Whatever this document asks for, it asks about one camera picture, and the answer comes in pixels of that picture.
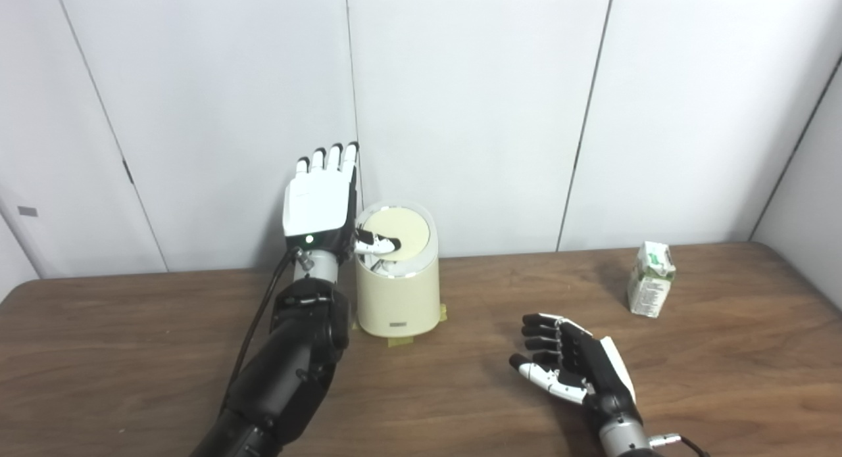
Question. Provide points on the cream-colored round bin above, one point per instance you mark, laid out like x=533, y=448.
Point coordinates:
x=398, y=299

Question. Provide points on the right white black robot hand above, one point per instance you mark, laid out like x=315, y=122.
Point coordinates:
x=592, y=365

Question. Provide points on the cream round bin lid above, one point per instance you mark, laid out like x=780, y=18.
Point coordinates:
x=411, y=228

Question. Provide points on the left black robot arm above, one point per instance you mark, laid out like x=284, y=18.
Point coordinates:
x=289, y=365

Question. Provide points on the small grey wall tag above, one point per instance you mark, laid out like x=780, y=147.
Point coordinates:
x=27, y=211

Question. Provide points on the white green milk carton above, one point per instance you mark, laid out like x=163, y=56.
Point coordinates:
x=650, y=289

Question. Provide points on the black wall panel clip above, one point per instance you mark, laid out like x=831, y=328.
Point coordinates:
x=127, y=171

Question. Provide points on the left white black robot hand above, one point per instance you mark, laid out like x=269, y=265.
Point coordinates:
x=316, y=204

